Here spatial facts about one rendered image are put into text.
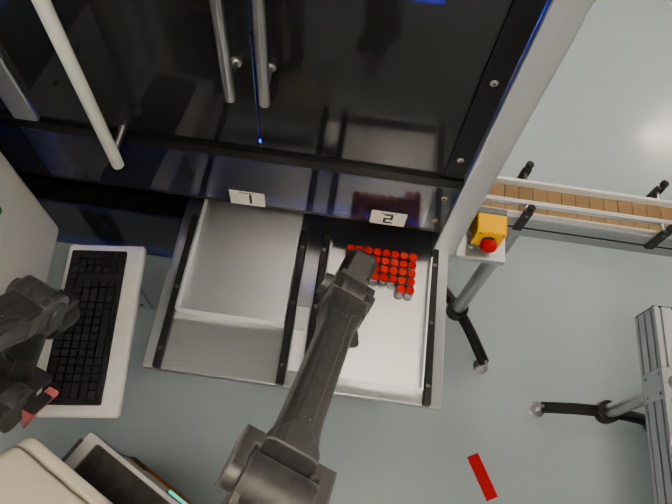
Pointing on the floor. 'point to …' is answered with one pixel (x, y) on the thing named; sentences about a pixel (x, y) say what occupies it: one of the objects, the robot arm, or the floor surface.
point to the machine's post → (513, 113)
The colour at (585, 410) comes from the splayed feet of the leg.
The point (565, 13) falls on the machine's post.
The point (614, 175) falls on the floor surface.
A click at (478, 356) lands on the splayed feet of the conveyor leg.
